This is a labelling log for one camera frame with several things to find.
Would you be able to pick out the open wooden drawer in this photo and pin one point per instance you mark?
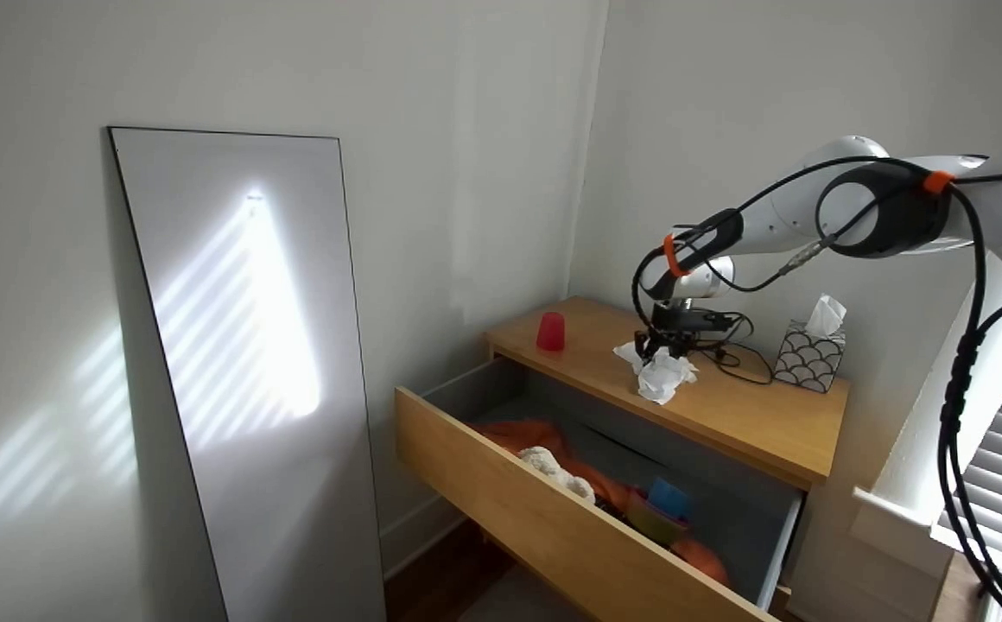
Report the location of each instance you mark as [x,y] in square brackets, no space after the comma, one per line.
[524,504]

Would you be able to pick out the small white paper towel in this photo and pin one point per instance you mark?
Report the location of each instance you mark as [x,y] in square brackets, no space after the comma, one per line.
[625,354]

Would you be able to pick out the white window sill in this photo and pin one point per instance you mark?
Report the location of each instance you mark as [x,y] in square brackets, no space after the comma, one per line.
[909,529]

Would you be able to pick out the white cloth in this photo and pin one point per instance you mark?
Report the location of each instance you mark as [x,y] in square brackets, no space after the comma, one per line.
[669,379]

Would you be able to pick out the blue cup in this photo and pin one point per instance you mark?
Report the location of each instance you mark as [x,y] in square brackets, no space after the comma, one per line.
[671,499]

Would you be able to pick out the white tissue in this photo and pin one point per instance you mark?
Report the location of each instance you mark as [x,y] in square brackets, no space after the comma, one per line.
[825,316]

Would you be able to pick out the light wood dresser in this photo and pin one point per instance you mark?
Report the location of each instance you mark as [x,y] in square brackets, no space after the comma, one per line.
[755,426]

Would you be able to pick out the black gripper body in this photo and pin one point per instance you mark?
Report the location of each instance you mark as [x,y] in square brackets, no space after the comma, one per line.
[693,319]

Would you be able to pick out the orange cloth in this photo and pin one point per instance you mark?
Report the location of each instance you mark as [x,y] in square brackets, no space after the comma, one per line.
[623,488]

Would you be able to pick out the white fuzzy plush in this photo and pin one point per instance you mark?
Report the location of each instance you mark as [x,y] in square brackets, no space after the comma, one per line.
[555,472]

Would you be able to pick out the white leaning board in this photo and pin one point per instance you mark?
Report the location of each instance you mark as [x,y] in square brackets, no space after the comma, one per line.
[245,382]

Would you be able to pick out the red plastic cup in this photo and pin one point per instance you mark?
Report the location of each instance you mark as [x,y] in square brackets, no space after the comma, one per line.
[550,331]

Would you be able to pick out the scale patterned tissue box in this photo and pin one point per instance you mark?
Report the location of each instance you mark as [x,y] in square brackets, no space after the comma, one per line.
[810,365]

